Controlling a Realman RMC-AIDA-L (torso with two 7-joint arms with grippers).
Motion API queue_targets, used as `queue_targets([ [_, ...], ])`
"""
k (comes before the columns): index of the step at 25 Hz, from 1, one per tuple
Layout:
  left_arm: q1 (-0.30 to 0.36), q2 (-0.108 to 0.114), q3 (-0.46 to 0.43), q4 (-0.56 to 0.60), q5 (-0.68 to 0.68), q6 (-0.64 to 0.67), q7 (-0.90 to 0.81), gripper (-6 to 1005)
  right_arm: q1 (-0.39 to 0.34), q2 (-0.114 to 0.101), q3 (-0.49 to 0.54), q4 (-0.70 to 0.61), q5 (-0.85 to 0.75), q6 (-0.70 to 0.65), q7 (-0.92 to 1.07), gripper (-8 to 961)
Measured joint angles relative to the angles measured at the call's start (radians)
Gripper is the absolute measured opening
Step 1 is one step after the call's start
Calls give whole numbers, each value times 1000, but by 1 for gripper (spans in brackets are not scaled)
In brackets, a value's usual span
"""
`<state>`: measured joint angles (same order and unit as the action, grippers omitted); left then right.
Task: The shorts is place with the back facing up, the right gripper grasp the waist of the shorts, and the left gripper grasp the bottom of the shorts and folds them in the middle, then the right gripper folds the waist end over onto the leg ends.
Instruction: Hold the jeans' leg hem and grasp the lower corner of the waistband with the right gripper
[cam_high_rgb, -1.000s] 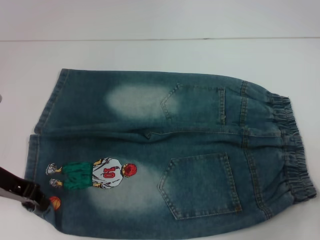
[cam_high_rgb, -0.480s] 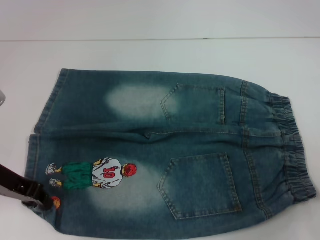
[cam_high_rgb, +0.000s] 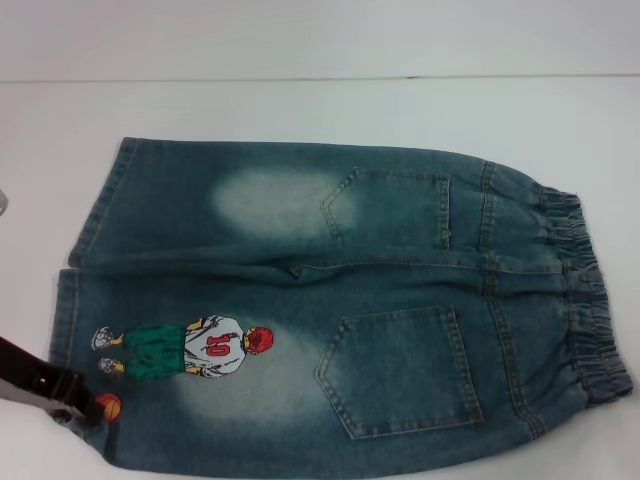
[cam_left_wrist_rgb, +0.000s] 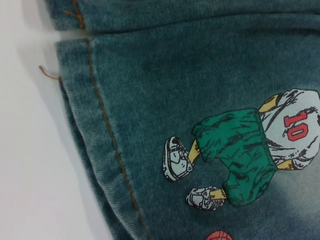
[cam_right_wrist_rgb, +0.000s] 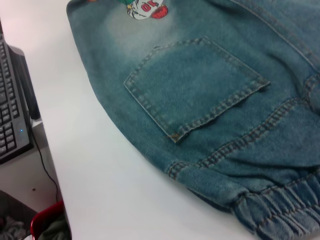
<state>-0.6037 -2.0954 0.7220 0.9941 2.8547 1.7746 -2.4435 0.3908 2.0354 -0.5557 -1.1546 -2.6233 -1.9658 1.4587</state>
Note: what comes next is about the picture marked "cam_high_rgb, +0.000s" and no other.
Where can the blue denim shorts basketball print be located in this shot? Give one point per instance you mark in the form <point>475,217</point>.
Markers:
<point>300,300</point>

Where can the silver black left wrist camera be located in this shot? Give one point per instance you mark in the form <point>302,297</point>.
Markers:
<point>3,202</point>

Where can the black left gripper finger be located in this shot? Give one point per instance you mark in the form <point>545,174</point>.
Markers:
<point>50,385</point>

